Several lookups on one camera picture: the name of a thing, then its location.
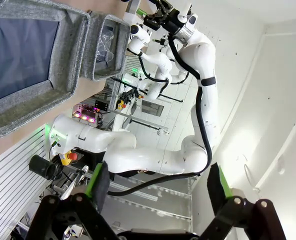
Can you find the computer with pink lights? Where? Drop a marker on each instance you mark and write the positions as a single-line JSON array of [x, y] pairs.
[[86, 113]]

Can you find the white lab robot arm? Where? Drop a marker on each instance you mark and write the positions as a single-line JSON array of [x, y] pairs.
[[160, 65]]

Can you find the small black box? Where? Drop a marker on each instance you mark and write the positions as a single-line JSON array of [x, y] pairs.
[[101, 105]]

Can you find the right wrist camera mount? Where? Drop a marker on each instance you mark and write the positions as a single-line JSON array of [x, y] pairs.
[[191, 20]]

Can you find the black cylinder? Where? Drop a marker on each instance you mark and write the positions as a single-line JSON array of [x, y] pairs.
[[41, 167]]

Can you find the grey fabric basket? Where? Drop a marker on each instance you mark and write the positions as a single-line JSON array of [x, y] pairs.
[[120, 45], [70, 50]]

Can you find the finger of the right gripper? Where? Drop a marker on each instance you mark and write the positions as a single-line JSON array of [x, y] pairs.
[[164, 6], [153, 21]]

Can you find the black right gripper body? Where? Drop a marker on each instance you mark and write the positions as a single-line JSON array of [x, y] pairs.
[[174, 21]]

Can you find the yellow red emergency stop button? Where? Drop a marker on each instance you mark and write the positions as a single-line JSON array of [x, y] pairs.
[[121, 103], [69, 157]]

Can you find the clear plastic cup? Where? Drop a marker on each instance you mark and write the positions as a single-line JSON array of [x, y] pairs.
[[105, 45]]

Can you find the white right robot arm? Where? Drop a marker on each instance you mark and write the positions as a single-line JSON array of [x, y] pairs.
[[148, 155]]

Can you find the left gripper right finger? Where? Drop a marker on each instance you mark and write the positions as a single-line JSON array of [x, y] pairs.
[[250, 220]]

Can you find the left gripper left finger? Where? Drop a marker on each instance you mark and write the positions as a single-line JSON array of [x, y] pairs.
[[63, 217]]

